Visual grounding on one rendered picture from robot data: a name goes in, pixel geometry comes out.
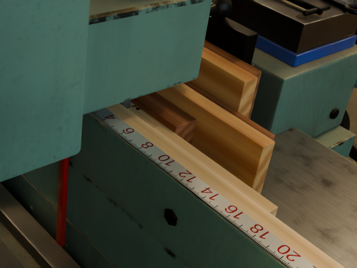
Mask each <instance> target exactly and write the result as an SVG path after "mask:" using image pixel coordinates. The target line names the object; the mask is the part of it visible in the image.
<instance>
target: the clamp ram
mask: <svg viewBox="0 0 357 268"><path fill-rule="evenodd" d="M257 38H258V33H257V32H255V31H253V30H251V29H249V28H247V27H245V26H243V25H241V24H239V23H237V22H235V21H233V20H231V19H229V18H227V17H225V18H223V19H218V18H215V17H213V16H209V20H208V25H207V31H206V37H205V40H206V41H208V42H210V43H212V44H214V45H215V46H217V47H219V48H221V49H223V50H224V51H226V52H228V53H230V54H232V55H233V56H235V57H237V58H239V59H241V60H242V61H244V62H246V63H247V64H249V65H251V63H252V59H253V54H254V50H255V46H256V42H257Z"/></svg>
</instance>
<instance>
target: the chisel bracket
mask: <svg viewBox="0 0 357 268"><path fill-rule="evenodd" d="M211 2H212V0H90V7H89V24H88V41H87V58H86V75H85V84H84V101H83V115H84V114H87V113H90V112H93V111H97V110H100V109H102V108H106V107H109V106H112V105H115V104H119V103H122V102H125V101H129V100H131V99H134V98H138V97H141V96H144V95H147V94H151V93H154V92H156V91H160V90H163V89H166V88H169V87H172V86H176V85H179V84H182V83H185V82H188V81H191V80H194V79H196V78H197V77H198V75H199V70H200V63H201V58H202V52H203V46H204V43H205V37H206V31H207V25H208V20H209V13H210V8H211Z"/></svg>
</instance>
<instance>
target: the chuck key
mask: <svg viewBox="0 0 357 268"><path fill-rule="evenodd" d="M287 1H289V2H291V3H293V4H295V5H298V6H300V7H302V8H304V9H306V10H305V11H303V15H304V16H308V15H312V14H318V15H321V14H322V13H323V11H327V10H330V8H331V6H330V5H324V6H320V7H318V6H315V5H313V4H311V3H309V2H306V1H304V0H287Z"/></svg>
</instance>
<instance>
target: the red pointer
mask: <svg viewBox="0 0 357 268"><path fill-rule="evenodd" d="M68 177H69V157H68V158H65V159H63V160H60V161H59V174H58V201H57V229H56V242H57V243H58V244H59V245H60V246H64V245H65V230H66V209H67V189H68Z"/></svg>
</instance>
